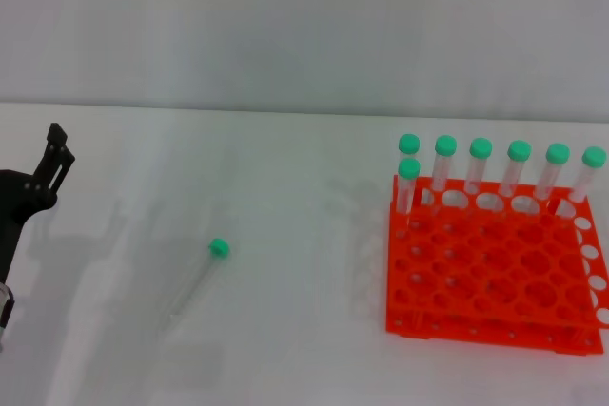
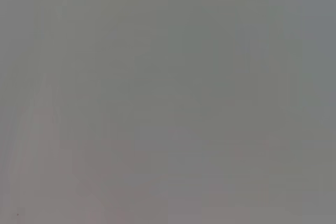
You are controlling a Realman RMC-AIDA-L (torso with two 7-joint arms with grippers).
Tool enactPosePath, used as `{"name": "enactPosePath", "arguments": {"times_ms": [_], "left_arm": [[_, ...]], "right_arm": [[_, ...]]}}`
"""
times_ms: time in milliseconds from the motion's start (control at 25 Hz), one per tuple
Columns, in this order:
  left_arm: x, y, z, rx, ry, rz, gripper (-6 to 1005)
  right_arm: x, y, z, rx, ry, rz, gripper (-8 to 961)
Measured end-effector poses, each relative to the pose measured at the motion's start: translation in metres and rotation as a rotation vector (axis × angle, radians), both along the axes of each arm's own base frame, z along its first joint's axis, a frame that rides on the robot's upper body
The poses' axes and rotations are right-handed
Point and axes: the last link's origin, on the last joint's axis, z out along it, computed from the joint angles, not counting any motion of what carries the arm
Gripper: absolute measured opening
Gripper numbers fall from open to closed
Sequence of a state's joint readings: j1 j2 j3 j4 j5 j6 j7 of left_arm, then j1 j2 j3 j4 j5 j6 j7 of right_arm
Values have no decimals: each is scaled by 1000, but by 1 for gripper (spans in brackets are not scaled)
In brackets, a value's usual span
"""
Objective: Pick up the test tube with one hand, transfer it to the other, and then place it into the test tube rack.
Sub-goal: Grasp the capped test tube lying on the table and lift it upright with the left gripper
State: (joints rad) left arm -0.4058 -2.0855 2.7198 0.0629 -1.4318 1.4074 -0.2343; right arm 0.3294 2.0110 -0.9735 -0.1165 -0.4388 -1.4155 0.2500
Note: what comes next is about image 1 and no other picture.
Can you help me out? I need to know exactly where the orange test tube rack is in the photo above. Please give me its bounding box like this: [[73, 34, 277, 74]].
[[383, 174, 609, 357]]

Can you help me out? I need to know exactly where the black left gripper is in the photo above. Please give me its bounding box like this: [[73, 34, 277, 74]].
[[0, 122, 77, 284]]

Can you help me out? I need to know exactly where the clear test tube green cap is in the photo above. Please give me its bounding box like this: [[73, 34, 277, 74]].
[[398, 133, 422, 163], [397, 157, 422, 239], [431, 134, 459, 215], [497, 139, 533, 202], [463, 137, 494, 199], [532, 143, 571, 203], [158, 237, 231, 337], [568, 145, 608, 205]]

